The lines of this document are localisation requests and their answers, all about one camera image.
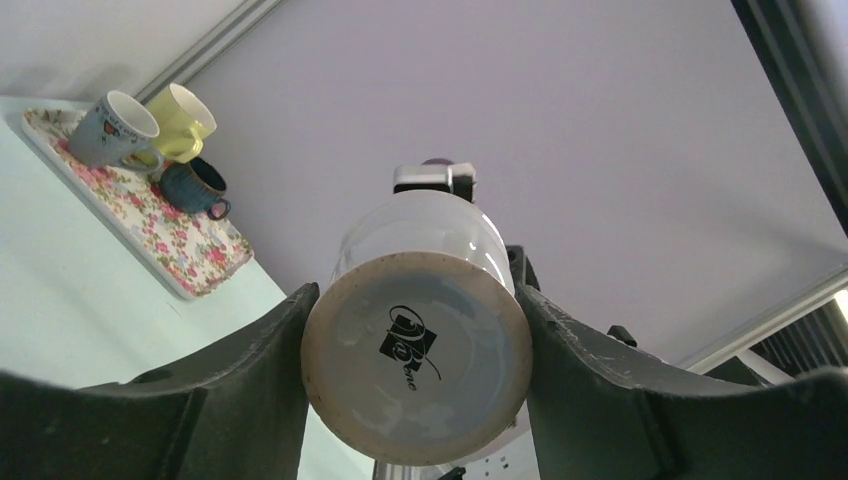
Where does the grey blue mug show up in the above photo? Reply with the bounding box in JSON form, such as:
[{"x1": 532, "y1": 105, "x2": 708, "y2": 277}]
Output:
[{"x1": 66, "y1": 90, "x2": 165, "y2": 174}]

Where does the yellow mug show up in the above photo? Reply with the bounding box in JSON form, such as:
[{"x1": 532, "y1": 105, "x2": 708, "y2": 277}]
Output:
[{"x1": 146, "y1": 83, "x2": 217, "y2": 163}]

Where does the white translucent mug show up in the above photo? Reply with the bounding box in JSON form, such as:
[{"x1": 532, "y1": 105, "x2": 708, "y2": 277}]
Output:
[{"x1": 300, "y1": 190, "x2": 533, "y2": 466}]

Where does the floral pattern tray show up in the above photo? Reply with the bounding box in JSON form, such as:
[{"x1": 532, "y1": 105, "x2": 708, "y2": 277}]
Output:
[{"x1": 22, "y1": 108, "x2": 254, "y2": 300}]

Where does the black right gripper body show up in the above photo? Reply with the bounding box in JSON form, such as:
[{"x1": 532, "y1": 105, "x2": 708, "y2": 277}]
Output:
[{"x1": 506, "y1": 245, "x2": 540, "y2": 291}]

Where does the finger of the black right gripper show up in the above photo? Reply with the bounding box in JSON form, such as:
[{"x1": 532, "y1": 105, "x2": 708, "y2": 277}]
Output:
[{"x1": 607, "y1": 325, "x2": 638, "y2": 348}]

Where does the dark blue mug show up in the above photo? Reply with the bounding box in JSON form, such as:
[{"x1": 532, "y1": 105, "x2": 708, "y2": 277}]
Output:
[{"x1": 157, "y1": 157, "x2": 231, "y2": 221}]

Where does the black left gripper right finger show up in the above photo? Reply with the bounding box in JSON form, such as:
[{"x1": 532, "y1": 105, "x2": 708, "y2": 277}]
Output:
[{"x1": 517, "y1": 286, "x2": 847, "y2": 479}]

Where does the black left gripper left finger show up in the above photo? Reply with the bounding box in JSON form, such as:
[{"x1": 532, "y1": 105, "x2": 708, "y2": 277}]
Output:
[{"x1": 1, "y1": 283, "x2": 319, "y2": 479}]

